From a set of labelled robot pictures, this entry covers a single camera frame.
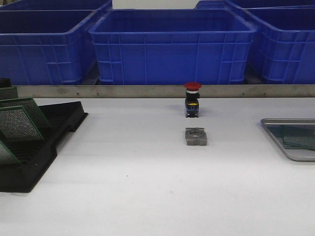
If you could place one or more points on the green perforated circuit board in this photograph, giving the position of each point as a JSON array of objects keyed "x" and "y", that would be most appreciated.
[
  {"x": 16, "y": 125},
  {"x": 6, "y": 156},
  {"x": 31, "y": 108},
  {"x": 8, "y": 93},
  {"x": 277, "y": 132},
  {"x": 295, "y": 135}
]

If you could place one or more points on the metal tray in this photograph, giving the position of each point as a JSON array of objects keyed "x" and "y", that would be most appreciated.
[{"x": 296, "y": 154}]

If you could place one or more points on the black slotted board rack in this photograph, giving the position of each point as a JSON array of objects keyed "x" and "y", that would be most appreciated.
[{"x": 36, "y": 156}]

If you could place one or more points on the grey square mounting block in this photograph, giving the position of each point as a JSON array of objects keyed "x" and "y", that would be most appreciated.
[{"x": 195, "y": 136}]

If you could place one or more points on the red emergency stop button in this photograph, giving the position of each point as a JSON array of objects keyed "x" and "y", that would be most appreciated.
[{"x": 191, "y": 100}]

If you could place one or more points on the blue plastic crate centre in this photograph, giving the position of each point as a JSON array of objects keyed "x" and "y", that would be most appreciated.
[{"x": 171, "y": 47}]

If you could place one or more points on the blue plastic crate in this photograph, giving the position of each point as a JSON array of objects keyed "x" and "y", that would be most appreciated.
[
  {"x": 171, "y": 47},
  {"x": 49, "y": 47},
  {"x": 283, "y": 47}
]

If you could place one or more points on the blue crate rear right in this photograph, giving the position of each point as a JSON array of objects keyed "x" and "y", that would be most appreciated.
[{"x": 239, "y": 4}]

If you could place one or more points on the blue plastic crate left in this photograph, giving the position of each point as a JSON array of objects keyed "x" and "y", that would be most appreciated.
[{"x": 49, "y": 47}]

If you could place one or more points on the blue plastic crate right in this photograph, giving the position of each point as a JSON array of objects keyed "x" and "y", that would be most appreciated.
[{"x": 283, "y": 47}]

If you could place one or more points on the steel shelf rail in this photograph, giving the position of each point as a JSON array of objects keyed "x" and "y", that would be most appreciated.
[{"x": 167, "y": 91}]

